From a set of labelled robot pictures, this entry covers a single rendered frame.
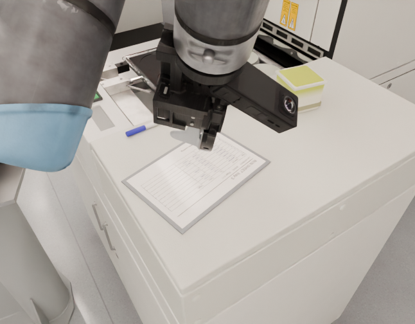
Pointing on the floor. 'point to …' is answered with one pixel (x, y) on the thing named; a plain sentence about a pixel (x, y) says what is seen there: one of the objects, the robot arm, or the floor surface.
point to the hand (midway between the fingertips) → (207, 142)
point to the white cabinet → (83, 177)
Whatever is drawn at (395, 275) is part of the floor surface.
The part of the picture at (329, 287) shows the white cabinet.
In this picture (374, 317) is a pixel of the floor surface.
